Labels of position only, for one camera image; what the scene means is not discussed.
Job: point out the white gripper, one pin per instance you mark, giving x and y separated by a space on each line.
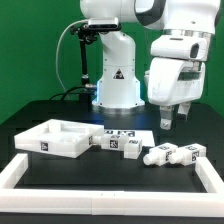
176 75

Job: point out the black camera stand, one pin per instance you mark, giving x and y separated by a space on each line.
85 38

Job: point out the grey camera on stand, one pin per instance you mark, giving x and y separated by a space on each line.
103 24

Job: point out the white tag sheet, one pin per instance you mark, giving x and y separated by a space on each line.
145 135

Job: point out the white U-shaped fence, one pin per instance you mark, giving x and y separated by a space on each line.
207 204

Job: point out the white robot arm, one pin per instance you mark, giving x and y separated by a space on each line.
118 90

